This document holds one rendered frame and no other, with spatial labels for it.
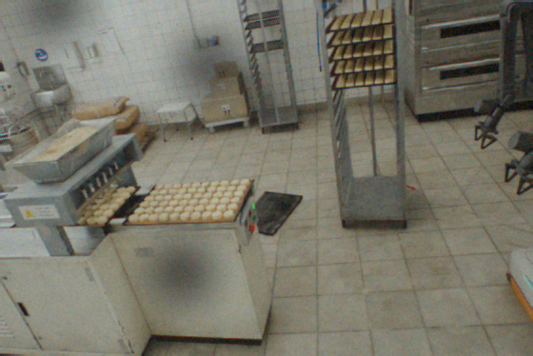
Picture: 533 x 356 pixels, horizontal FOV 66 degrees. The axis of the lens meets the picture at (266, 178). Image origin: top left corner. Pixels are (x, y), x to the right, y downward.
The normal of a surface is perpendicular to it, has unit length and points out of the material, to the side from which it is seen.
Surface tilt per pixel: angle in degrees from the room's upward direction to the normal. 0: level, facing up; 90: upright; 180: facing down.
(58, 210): 90
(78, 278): 90
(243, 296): 90
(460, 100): 91
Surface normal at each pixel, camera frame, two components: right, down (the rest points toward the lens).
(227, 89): -0.17, 0.49
